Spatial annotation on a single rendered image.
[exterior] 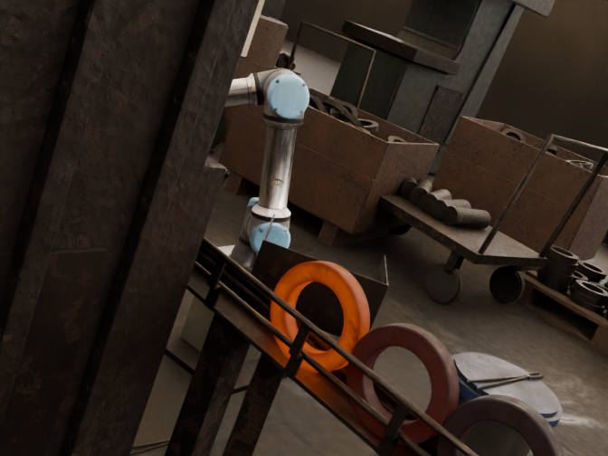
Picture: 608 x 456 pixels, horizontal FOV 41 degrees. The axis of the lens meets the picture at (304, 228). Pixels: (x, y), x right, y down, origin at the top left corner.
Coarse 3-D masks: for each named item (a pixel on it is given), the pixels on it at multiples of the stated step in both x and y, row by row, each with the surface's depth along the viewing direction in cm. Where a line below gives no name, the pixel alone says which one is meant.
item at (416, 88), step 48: (432, 0) 708; (480, 0) 675; (528, 0) 659; (384, 48) 665; (432, 48) 702; (480, 48) 701; (336, 96) 705; (384, 96) 666; (432, 96) 688; (480, 96) 731
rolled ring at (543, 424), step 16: (480, 400) 118; (496, 400) 117; (512, 400) 117; (448, 416) 121; (464, 416) 120; (480, 416) 118; (496, 416) 117; (512, 416) 115; (528, 416) 114; (464, 432) 120; (528, 432) 114; (544, 432) 113; (448, 448) 121; (544, 448) 113; (560, 448) 114
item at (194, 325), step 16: (192, 304) 263; (176, 320) 277; (192, 320) 263; (208, 320) 259; (176, 336) 266; (192, 336) 263; (176, 352) 256; (192, 352) 260; (256, 352) 268; (192, 368) 250; (240, 384) 251
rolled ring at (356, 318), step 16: (288, 272) 139; (304, 272) 137; (320, 272) 135; (336, 272) 133; (288, 288) 139; (336, 288) 133; (352, 288) 132; (272, 304) 141; (352, 304) 132; (272, 320) 141; (288, 320) 141; (352, 320) 132; (368, 320) 133; (288, 336) 140; (352, 336) 132; (288, 352) 140; (320, 352) 137; (336, 352) 134; (304, 368) 138; (336, 368) 134
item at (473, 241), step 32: (416, 192) 433; (448, 192) 450; (416, 224) 408; (448, 224) 415; (480, 224) 428; (480, 256) 383; (512, 256) 403; (544, 256) 423; (448, 288) 394; (512, 288) 433
